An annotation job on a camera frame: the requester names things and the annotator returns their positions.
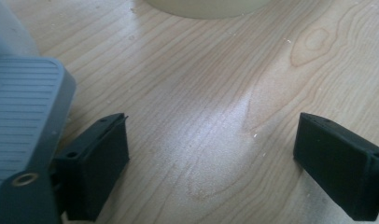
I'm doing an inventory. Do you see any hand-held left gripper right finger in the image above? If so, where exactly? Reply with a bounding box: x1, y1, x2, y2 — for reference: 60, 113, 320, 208
292, 112, 379, 222

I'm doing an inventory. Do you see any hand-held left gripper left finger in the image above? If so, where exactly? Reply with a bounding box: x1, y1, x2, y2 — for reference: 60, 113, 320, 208
52, 112, 131, 223

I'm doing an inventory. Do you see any gray pedal trash bin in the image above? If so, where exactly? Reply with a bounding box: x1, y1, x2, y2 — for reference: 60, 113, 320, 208
0, 0, 77, 206

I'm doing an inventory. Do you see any cream strainer bucket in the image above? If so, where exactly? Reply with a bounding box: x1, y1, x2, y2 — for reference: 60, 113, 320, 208
143, 0, 273, 21

